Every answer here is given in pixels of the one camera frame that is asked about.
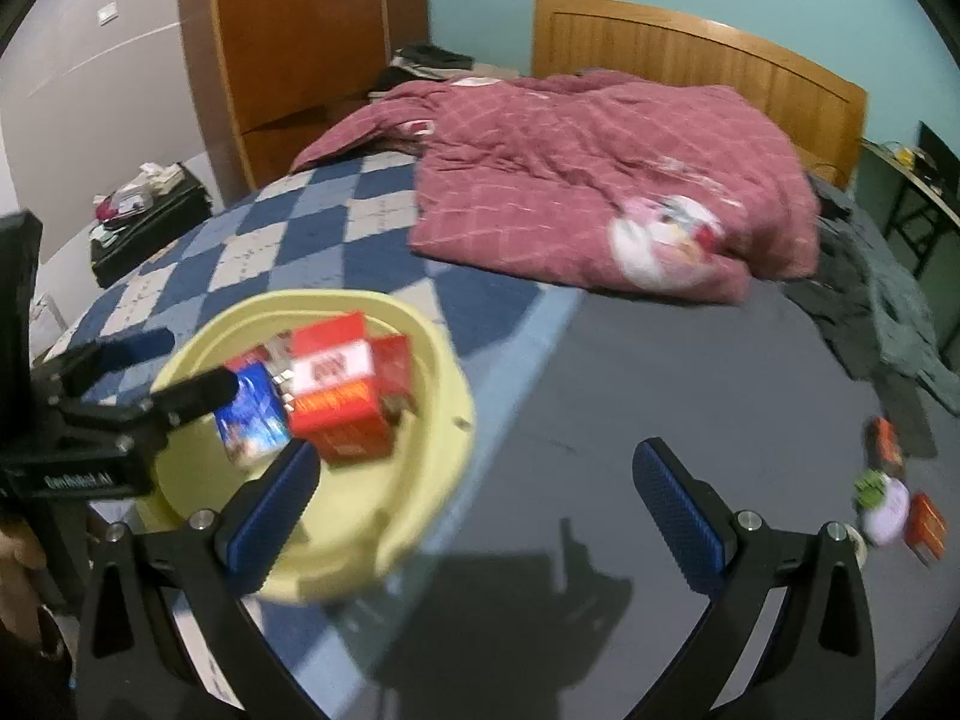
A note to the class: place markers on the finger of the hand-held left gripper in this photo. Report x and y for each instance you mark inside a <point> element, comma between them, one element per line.
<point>195,394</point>
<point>112,360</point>

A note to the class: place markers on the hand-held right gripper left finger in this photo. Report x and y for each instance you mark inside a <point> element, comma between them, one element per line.
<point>270,510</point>

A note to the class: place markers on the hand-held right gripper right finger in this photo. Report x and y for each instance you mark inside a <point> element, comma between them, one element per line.
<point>679,517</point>

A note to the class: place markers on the blue tissue pack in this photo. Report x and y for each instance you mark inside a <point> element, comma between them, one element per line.
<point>251,420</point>

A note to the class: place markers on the red cigarette box gold emblem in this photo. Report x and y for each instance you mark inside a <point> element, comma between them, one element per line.
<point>341,424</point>

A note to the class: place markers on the yellow plastic basin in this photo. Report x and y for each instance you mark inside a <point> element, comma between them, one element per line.
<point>420,480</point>

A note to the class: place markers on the black suitcase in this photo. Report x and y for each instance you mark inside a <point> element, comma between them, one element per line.
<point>150,232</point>

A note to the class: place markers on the grey bed sheet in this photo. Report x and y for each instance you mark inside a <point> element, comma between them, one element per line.
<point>675,375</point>

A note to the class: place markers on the blue checkered blanket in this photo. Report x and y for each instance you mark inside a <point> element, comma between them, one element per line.
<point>300,225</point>

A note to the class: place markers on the white round container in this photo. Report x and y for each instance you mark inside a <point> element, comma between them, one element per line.
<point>885,506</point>

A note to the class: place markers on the small red packet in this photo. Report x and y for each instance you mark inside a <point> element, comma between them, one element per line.
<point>885,446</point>

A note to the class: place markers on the red cigarette box barcode side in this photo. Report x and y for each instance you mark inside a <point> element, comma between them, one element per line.
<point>926,525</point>

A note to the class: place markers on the dark clothes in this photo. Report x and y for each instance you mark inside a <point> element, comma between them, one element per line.
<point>855,315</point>

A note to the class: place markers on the grey green jacket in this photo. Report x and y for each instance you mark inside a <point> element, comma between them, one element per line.
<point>907,315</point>

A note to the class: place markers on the wooden wardrobe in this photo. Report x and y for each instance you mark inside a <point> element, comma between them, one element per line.
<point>300,52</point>

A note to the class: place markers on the pink checked quilt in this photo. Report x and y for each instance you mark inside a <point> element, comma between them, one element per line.
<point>562,172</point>

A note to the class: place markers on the folding table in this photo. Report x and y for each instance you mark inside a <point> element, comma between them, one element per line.
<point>907,195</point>

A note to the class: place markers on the black laptop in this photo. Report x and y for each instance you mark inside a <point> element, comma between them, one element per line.
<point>941,157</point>

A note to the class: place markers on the wooden headboard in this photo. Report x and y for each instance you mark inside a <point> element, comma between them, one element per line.
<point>675,45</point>

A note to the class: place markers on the wall switch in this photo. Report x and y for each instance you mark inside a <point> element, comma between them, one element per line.
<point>107,14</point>

